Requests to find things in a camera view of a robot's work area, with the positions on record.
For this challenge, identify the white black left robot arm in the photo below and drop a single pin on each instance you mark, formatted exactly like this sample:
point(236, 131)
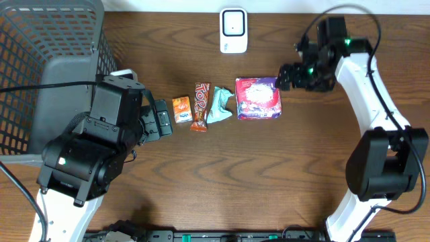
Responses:
point(78, 168)

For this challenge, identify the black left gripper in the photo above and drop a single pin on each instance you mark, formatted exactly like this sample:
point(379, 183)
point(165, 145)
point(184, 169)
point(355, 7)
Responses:
point(162, 117)

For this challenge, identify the small orange juice carton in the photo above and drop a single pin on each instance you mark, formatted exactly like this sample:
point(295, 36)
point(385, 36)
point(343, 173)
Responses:
point(182, 109)

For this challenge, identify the red Top chocolate bar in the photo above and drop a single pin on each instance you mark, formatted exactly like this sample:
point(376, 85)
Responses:
point(201, 98)

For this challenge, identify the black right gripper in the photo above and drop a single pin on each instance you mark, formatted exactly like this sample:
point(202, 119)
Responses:
point(296, 70)

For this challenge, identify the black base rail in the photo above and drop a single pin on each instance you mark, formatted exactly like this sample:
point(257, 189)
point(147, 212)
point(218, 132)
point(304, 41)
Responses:
point(170, 236)

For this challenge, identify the mint green snack wrapper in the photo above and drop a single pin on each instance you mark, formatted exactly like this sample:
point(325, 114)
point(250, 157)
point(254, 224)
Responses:
point(218, 111)

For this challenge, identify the grey plastic mesh basket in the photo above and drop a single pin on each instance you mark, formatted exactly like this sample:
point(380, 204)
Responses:
point(51, 53)

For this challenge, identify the purple snack packet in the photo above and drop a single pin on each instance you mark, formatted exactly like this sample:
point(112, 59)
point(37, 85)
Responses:
point(257, 98)

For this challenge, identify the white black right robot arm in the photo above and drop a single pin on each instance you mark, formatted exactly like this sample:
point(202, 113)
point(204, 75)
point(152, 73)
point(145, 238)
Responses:
point(385, 171)

